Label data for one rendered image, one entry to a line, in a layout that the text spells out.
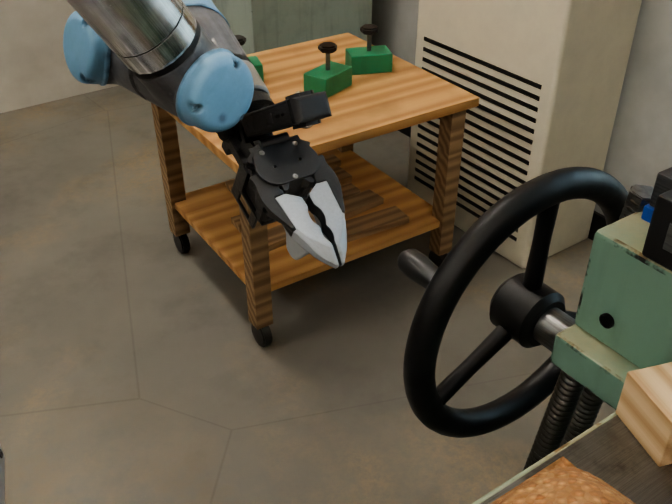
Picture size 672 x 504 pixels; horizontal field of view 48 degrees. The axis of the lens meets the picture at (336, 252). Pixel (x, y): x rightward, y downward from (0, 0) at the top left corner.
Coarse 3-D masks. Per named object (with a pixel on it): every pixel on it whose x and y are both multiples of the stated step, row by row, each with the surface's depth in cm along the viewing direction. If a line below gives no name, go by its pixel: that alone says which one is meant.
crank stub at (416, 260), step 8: (400, 256) 67; (408, 256) 66; (416, 256) 66; (424, 256) 66; (400, 264) 67; (408, 264) 66; (416, 264) 65; (424, 264) 65; (432, 264) 65; (408, 272) 66; (416, 272) 65; (424, 272) 65; (432, 272) 64; (416, 280) 65; (424, 280) 65
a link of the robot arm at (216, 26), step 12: (192, 0) 84; (204, 0) 85; (192, 12) 83; (204, 12) 84; (216, 12) 85; (204, 24) 83; (216, 24) 84; (228, 24) 87; (216, 36) 83; (228, 36) 84; (228, 48) 82; (240, 48) 84
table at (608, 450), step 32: (576, 352) 58; (608, 352) 58; (608, 384) 56; (608, 416) 48; (576, 448) 46; (608, 448) 46; (640, 448) 46; (512, 480) 44; (608, 480) 44; (640, 480) 44
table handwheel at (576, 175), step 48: (528, 192) 62; (576, 192) 64; (624, 192) 69; (480, 240) 60; (432, 288) 61; (528, 288) 69; (432, 336) 62; (528, 336) 69; (432, 384) 65; (528, 384) 79; (480, 432) 75
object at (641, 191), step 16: (640, 192) 57; (624, 208) 58; (640, 208) 57; (560, 384) 69; (576, 384) 68; (560, 400) 69; (576, 400) 69; (592, 400) 73; (544, 416) 72; (560, 416) 70; (576, 416) 75; (592, 416) 74; (544, 432) 72; (560, 432) 72; (576, 432) 76; (544, 448) 73; (528, 464) 76
